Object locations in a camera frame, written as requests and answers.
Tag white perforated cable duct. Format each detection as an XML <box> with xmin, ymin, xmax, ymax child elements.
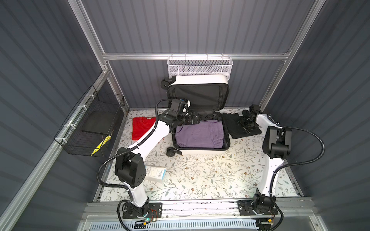
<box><xmin>86</xmin><ymin>218</ymin><xmax>259</xmax><ymax>231</ymax></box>

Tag white wire mesh basket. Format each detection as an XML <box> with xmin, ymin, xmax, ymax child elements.
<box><xmin>167</xmin><ymin>54</ymin><xmax>233</xmax><ymax>80</ymax></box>

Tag white black suitcase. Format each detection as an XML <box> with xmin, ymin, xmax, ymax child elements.
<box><xmin>159</xmin><ymin>74</ymin><xmax>230</xmax><ymax>157</ymax></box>

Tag red t-shirt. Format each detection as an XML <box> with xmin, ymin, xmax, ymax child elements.
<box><xmin>132</xmin><ymin>116</ymin><xmax>156</xmax><ymax>141</ymax></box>

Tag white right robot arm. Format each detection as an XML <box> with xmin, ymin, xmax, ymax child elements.
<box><xmin>238</xmin><ymin>111</ymin><xmax>325</xmax><ymax>216</ymax></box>

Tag black wire mesh basket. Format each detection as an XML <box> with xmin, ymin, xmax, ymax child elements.
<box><xmin>55</xmin><ymin>87</ymin><xmax>125</xmax><ymax>157</ymax></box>

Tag black t-shirt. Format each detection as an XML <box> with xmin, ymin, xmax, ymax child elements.
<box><xmin>222</xmin><ymin>110</ymin><xmax>262</xmax><ymax>139</ymax></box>

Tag purple trousers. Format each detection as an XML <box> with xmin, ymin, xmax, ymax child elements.
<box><xmin>175</xmin><ymin>120</ymin><xmax>224</xmax><ymax>149</ymax></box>

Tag white box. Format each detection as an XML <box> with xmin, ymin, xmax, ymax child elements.
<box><xmin>145</xmin><ymin>166</ymin><xmax>166</xmax><ymax>183</ymax></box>

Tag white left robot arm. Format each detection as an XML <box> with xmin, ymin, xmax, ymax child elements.
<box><xmin>96</xmin><ymin>99</ymin><xmax>191</xmax><ymax>217</ymax></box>

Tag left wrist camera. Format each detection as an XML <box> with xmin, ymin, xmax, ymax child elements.
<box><xmin>169</xmin><ymin>99</ymin><xmax>190</xmax><ymax>116</ymax></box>

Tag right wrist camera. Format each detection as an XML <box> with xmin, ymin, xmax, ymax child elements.
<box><xmin>249</xmin><ymin>105</ymin><xmax>261</xmax><ymax>115</ymax></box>

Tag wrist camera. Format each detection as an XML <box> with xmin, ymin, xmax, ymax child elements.
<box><xmin>169</xmin><ymin>99</ymin><xmax>190</xmax><ymax>116</ymax></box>
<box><xmin>249</xmin><ymin>105</ymin><xmax>261</xmax><ymax>115</ymax></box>

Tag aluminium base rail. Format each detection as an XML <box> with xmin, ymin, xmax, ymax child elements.
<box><xmin>82</xmin><ymin>197</ymin><xmax>318</xmax><ymax>219</ymax></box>

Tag yellow black striped tape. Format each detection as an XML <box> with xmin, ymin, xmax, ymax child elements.
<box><xmin>90</xmin><ymin>135</ymin><xmax>111</xmax><ymax>156</ymax></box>

